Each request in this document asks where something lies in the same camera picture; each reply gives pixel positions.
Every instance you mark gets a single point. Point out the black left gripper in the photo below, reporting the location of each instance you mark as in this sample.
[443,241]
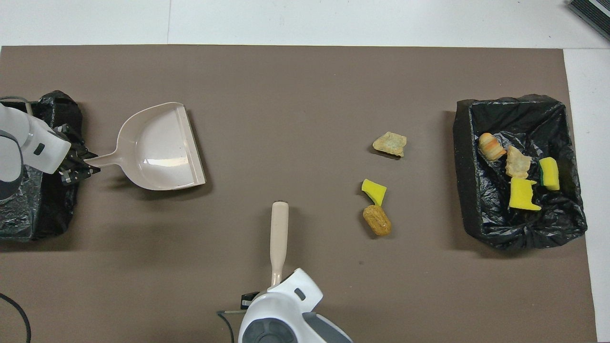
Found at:
[74,159]

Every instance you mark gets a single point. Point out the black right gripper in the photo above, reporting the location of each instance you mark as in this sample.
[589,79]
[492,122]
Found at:
[249,300]

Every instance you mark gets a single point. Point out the beige plastic dustpan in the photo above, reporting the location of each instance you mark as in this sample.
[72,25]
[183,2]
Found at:
[157,152]

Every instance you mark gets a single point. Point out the beige hand brush black bristles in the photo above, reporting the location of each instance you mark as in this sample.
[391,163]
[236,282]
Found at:
[279,233]

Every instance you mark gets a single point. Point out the brown oval bread roll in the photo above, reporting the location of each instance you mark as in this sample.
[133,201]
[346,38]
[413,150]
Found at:
[377,221]

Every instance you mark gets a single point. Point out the small yellow sponge piece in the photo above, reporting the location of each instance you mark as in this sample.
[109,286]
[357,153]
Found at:
[374,191]

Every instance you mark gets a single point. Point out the pale bread chunk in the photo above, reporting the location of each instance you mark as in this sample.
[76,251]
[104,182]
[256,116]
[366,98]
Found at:
[390,144]
[517,163]

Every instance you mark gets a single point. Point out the striped orange croissant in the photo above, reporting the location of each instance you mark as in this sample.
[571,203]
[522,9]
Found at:
[491,146]

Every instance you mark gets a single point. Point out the large yellow sponge piece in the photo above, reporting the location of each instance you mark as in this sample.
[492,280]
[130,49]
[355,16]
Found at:
[523,194]

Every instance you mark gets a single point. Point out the green and yellow sponge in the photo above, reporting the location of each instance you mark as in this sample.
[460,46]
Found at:
[550,174]

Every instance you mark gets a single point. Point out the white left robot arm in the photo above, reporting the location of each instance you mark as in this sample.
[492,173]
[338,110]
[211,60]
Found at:
[24,147]

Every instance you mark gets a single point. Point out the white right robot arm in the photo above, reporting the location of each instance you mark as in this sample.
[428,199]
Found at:
[286,319]

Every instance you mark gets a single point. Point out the bin lined with black bag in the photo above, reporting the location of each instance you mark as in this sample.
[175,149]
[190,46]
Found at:
[469,190]
[47,209]

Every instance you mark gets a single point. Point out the brown table mat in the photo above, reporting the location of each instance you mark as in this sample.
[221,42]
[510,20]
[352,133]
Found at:
[310,71]

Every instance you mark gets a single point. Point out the dark grey ridged device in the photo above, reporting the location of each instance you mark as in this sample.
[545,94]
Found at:
[591,13]

